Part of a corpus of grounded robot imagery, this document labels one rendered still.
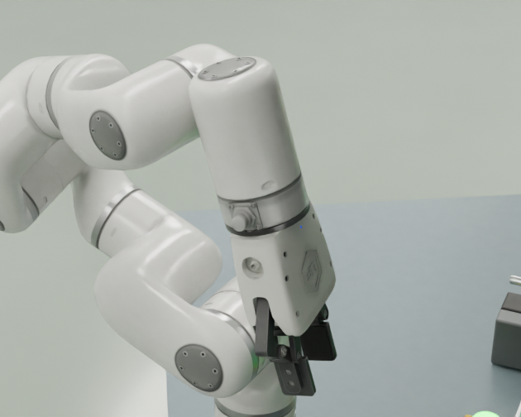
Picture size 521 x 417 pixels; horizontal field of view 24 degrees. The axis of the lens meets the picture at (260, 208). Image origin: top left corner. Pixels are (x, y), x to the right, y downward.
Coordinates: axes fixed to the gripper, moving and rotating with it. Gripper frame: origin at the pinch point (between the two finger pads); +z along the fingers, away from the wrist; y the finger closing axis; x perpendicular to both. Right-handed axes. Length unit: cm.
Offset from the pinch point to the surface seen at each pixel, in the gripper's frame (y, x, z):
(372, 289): 73, 26, 37
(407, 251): 86, 24, 38
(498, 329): 61, 2, 37
